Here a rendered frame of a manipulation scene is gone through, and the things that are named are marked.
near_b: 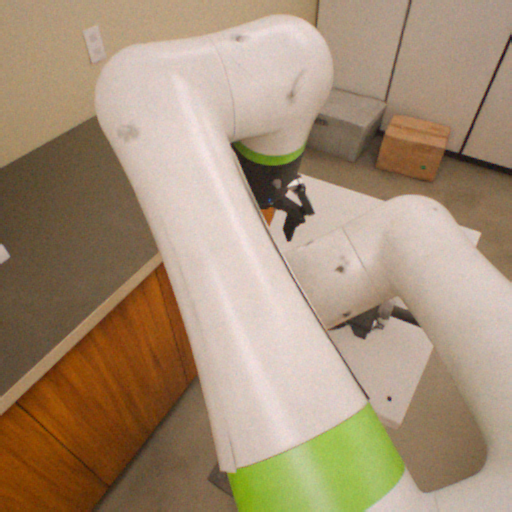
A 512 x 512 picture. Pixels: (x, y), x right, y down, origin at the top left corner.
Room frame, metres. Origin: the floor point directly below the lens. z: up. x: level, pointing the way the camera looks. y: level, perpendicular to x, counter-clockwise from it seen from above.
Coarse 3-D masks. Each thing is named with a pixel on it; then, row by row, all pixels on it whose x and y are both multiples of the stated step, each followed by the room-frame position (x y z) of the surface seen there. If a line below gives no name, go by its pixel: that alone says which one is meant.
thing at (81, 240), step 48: (48, 144) 1.24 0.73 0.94; (96, 144) 1.24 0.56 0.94; (0, 192) 0.97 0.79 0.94; (48, 192) 0.97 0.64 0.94; (96, 192) 0.97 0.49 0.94; (0, 240) 0.77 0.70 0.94; (48, 240) 0.77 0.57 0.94; (96, 240) 0.77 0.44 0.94; (144, 240) 0.77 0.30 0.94; (0, 288) 0.60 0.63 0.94; (48, 288) 0.60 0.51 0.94; (96, 288) 0.60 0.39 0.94; (0, 336) 0.47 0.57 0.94; (48, 336) 0.47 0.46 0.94; (0, 384) 0.35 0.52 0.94
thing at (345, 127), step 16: (336, 96) 2.87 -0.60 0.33; (352, 96) 2.87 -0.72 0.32; (368, 96) 2.86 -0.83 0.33; (320, 112) 2.62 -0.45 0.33; (336, 112) 2.63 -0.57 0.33; (352, 112) 2.63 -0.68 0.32; (368, 112) 2.63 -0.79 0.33; (320, 128) 2.63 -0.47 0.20; (336, 128) 2.56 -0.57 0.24; (352, 128) 2.48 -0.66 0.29; (368, 128) 2.54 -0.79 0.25; (320, 144) 2.64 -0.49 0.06; (336, 144) 2.56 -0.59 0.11; (352, 144) 2.49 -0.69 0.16; (368, 144) 2.68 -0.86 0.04; (352, 160) 2.49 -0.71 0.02
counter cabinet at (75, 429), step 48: (144, 288) 0.69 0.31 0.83; (96, 336) 0.54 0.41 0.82; (144, 336) 0.64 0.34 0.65; (48, 384) 0.41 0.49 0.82; (96, 384) 0.48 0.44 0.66; (144, 384) 0.59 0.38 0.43; (0, 432) 0.30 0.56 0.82; (48, 432) 0.35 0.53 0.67; (96, 432) 0.42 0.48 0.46; (144, 432) 0.52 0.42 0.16; (0, 480) 0.24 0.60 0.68; (48, 480) 0.28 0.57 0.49; (96, 480) 0.34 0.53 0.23
